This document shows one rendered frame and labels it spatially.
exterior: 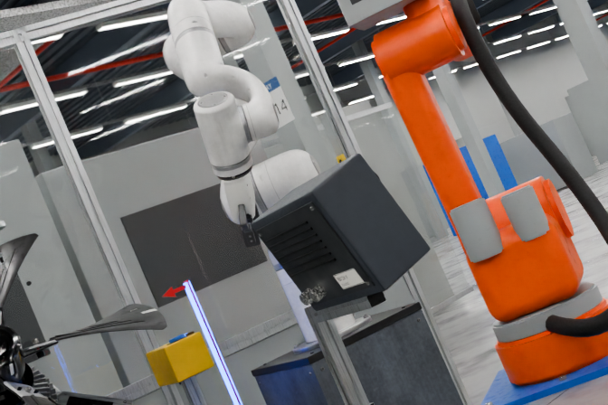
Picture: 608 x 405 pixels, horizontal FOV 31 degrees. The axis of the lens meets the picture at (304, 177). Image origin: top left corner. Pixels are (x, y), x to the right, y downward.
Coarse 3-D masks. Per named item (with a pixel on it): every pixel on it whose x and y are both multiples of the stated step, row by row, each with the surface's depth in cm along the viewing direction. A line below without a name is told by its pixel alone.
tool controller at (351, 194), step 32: (352, 160) 167; (320, 192) 163; (352, 192) 165; (384, 192) 168; (256, 224) 183; (288, 224) 174; (320, 224) 166; (352, 224) 164; (384, 224) 166; (288, 256) 180; (320, 256) 171; (352, 256) 164; (384, 256) 165; (416, 256) 167; (320, 288) 178; (352, 288) 171; (384, 288) 164
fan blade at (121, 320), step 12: (120, 312) 237; (132, 312) 233; (156, 312) 231; (96, 324) 230; (108, 324) 225; (120, 324) 224; (132, 324) 224; (144, 324) 223; (156, 324) 223; (60, 336) 221; (72, 336) 219
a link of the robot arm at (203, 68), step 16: (192, 32) 230; (208, 32) 232; (176, 48) 232; (192, 48) 227; (208, 48) 227; (192, 64) 225; (208, 64) 224; (192, 80) 224; (208, 80) 223; (224, 80) 223; (240, 80) 221; (256, 80) 220; (240, 96) 225; (256, 96) 217; (256, 112) 215; (272, 112) 215; (256, 128) 215; (272, 128) 216
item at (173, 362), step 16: (192, 336) 259; (160, 352) 258; (176, 352) 256; (192, 352) 258; (208, 352) 259; (160, 368) 262; (176, 368) 255; (192, 368) 257; (208, 368) 259; (160, 384) 267
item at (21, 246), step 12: (12, 240) 243; (24, 240) 240; (12, 252) 239; (24, 252) 236; (0, 264) 237; (12, 264) 235; (0, 276) 234; (12, 276) 231; (0, 288) 230; (0, 300) 227
